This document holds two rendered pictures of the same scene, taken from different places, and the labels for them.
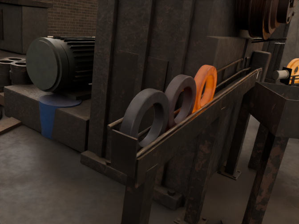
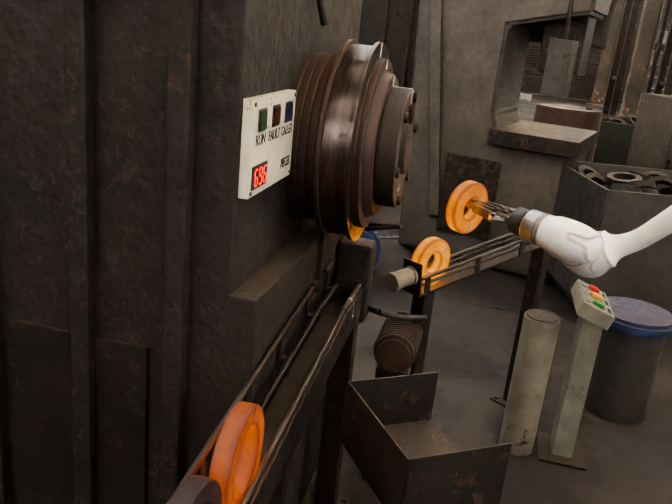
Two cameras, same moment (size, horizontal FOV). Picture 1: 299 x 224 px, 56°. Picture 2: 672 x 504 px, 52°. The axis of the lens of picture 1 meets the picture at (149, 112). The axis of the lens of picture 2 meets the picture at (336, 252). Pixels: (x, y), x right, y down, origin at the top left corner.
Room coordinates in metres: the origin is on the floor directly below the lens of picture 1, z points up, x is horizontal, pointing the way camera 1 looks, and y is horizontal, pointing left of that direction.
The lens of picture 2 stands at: (0.06, 0.00, 1.38)
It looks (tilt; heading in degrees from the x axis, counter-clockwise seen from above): 18 degrees down; 342
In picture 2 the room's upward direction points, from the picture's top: 6 degrees clockwise
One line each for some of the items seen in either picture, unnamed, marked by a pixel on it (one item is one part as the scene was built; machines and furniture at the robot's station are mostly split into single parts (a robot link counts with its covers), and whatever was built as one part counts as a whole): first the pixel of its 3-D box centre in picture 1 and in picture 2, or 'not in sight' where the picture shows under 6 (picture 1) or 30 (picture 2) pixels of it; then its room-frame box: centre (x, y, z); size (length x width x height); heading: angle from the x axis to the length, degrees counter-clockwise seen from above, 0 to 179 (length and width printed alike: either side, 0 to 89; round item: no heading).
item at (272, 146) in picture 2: not in sight; (269, 140); (1.39, -0.28, 1.15); 0.26 x 0.02 x 0.18; 150
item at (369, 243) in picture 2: (257, 70); (352, 279); (1.84, -0.65, 0.68); 0.11 x 0.08 x 0.24; 60
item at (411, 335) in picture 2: (266, 132); (390, 398); (1.85, -0.83, 0.27); 0.22 x 0.13 x 0.53; 150
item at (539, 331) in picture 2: not in sight; (528, 383); (1.90, -1.36, 0.26); 0.12 x 0.12 x 0.52
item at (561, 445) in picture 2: not in sight; (577, 374); (1.85, -1.52, 0.31); 0.24 x 0.16 x 0.62; 150
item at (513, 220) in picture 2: not in sight; (513, 218); (1.68, -1.04, 0.92); 0.09 x 0.08 x 0.07; 25
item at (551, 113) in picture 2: not in sight; (559, 155); (5.49, -3.86, 0.45); 0.59 x 0.59 x 0.89
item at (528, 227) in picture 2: not in sight; (535, 227); (1.62, -1.07, 0.91); 0.09 x 0.06 x 0.09; 115
